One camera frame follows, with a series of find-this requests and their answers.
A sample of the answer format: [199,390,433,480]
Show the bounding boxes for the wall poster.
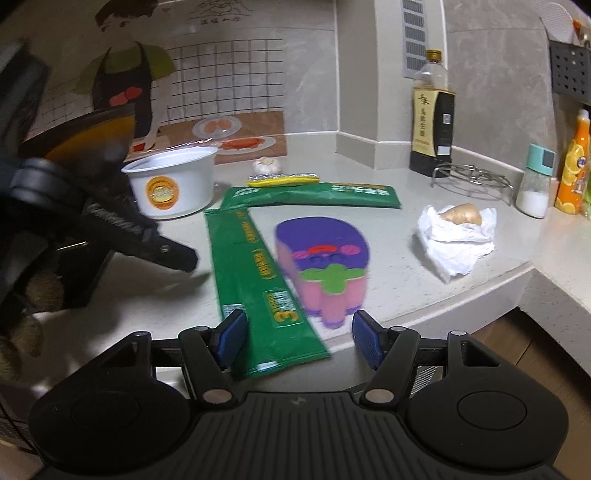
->
[28,0,340,167]

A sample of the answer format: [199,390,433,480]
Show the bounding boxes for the salt shaker teal lid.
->
[516,143,557,219]

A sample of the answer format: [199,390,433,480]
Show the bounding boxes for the white paper bowl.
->
[121,147,219,220]

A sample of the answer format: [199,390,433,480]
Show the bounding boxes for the green packet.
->
[204,208,331,380]
[222,182,402,211]

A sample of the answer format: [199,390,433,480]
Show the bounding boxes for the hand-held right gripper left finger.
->
[104,308,250,409]

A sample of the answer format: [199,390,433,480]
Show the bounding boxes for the crumpled white tissue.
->
[417,203,498,284]

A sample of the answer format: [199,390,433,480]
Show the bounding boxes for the glitter scrubber yellow rim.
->
[247,172,321,188]

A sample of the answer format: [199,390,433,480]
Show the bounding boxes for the garlic bulb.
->
[252,157,283,176]

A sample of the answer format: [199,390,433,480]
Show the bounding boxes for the brown ginger piece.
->
[438,203,484,227]

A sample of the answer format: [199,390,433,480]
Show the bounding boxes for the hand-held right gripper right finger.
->
[352,310,502,409]

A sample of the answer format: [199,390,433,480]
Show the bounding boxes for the wall vent grille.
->
[401,0,444,79]

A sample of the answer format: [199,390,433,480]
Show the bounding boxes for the black utensil holder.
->
[549,39,591,96]

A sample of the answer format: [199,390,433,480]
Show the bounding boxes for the orange detergent bottle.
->
[554,108,591,216]

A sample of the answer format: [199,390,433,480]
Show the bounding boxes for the white skimmer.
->
[538,2,578,45]

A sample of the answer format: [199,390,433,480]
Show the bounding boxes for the black wok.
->
[18,104,140,163]

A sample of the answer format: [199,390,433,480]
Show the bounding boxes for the dark sauce bottle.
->
[409,50,458,179]

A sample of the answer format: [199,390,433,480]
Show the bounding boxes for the metal wire trivet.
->
[431,162,515,206]

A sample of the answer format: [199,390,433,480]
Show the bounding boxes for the person's left hand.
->
[0,270,65,384]

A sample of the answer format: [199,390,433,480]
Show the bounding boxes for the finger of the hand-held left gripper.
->
[148,228,200,274]

